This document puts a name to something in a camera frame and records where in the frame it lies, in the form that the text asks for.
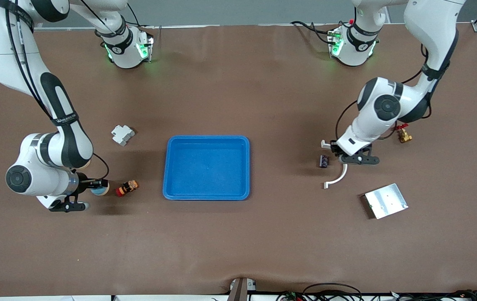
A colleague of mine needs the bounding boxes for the black base cables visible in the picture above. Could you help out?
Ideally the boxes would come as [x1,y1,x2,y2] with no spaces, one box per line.
[291,20,339,44]

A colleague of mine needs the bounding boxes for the brass valve red handle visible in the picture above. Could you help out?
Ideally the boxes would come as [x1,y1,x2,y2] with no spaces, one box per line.
[395,123,413,144]

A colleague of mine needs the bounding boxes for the black cable loop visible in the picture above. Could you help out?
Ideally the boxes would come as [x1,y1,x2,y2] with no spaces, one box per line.
[303,283,363,301]

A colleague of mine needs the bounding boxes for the grey white rail terminal block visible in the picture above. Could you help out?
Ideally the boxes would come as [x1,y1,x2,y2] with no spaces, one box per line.
[111,125,136,146]

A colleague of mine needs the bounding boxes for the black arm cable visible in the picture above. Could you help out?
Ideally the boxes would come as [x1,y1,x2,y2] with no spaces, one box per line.
[4,0,110,181]
[335,42,452,145]

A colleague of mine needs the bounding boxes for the black cable bundle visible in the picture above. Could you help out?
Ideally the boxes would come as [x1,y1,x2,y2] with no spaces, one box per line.
[389,289,477,301]

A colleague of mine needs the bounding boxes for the silver metal plate module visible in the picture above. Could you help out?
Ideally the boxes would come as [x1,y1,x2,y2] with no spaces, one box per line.
[364,183,409,220]

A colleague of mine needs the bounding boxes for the blue plastic tray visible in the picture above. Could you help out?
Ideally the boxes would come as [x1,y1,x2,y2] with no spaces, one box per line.
[163,135,250,201]

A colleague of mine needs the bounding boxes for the red orange button switch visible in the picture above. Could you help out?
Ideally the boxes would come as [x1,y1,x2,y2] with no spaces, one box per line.
[115,180,139,198]

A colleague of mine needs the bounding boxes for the coloured wire cluster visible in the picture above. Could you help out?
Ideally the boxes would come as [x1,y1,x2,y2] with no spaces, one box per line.
[277,291,306,301]

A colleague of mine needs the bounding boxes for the white curved bracket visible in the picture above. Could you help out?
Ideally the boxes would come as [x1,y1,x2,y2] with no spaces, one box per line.
[321,140,348,189]

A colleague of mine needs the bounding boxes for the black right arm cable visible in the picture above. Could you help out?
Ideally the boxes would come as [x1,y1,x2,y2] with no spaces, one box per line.
[4,0,110,181]

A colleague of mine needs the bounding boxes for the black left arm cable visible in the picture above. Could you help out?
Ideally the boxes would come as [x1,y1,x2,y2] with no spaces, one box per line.
[335,42,452,145]

